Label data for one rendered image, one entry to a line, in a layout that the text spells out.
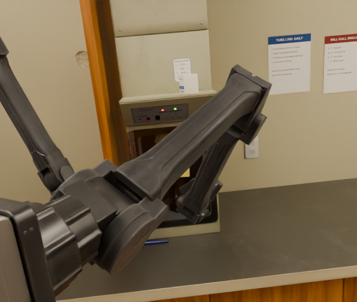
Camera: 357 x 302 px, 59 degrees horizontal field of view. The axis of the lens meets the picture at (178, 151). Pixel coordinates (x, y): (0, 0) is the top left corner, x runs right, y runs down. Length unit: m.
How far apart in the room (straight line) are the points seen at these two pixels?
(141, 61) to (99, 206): 0.85
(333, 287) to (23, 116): 1.09
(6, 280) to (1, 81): 0.71
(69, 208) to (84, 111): 1.32
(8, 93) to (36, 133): 0.12
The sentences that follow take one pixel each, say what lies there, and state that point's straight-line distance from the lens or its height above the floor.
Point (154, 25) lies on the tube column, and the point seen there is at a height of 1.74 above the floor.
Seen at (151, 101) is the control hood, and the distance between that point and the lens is 1.03.
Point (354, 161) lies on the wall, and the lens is 1.95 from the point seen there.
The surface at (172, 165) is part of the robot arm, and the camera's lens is 0.41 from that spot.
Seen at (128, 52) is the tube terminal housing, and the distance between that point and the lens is 1.14.
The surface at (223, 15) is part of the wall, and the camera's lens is 1.61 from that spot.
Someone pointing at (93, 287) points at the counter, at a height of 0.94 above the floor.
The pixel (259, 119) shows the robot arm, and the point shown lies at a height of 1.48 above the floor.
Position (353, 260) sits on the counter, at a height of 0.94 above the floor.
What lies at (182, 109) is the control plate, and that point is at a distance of 1.07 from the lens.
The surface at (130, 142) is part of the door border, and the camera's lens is 1.15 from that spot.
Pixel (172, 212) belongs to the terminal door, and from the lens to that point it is 1.24.
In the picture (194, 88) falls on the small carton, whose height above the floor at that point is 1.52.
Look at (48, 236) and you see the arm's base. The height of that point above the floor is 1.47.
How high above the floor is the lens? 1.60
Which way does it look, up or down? 15 degrees down
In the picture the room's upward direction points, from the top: 5 degrees counter-clockwise
